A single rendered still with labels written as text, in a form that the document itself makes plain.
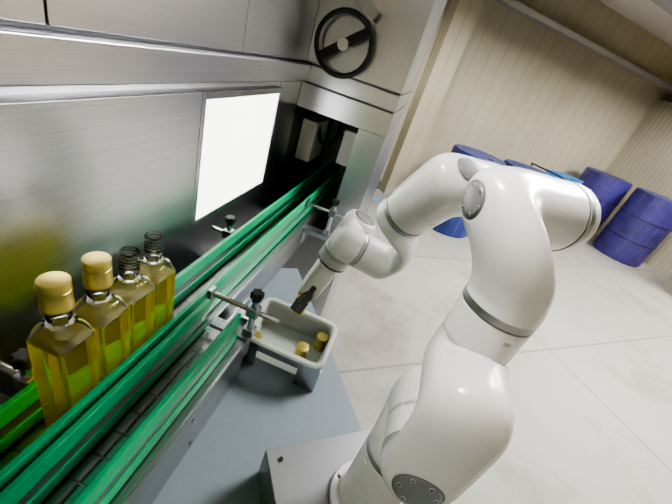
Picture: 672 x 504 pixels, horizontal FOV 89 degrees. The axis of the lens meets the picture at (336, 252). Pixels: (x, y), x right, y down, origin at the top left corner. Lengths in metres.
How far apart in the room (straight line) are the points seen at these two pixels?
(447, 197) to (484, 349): 0.19
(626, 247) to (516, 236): 6.29
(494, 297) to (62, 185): 0.60
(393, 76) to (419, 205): 0.95
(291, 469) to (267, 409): 0.19
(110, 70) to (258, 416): 0.71
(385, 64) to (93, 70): 0.98
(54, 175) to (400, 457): 0.59
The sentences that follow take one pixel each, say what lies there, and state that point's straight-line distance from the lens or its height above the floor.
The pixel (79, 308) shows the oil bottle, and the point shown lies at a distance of 0.60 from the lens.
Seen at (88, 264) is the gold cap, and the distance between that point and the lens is 0.55.
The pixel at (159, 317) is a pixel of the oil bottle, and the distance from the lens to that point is 0.72.
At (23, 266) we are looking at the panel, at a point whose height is 1.09.
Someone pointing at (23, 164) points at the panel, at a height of 1.24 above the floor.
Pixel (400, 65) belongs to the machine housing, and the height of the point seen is 1.49.
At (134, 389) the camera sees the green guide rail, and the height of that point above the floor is 0.92.
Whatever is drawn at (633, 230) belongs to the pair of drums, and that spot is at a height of 0.49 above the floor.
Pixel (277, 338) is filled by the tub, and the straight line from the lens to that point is 1.00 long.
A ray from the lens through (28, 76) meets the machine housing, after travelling 0.60.
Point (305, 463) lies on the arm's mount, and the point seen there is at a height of 0.83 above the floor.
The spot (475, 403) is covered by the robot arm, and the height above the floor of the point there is 1.25.
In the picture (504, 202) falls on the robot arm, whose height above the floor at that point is 1.41.
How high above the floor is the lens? 1.49
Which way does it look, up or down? 30 degrees down
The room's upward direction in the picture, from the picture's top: 19 degrees clockwise
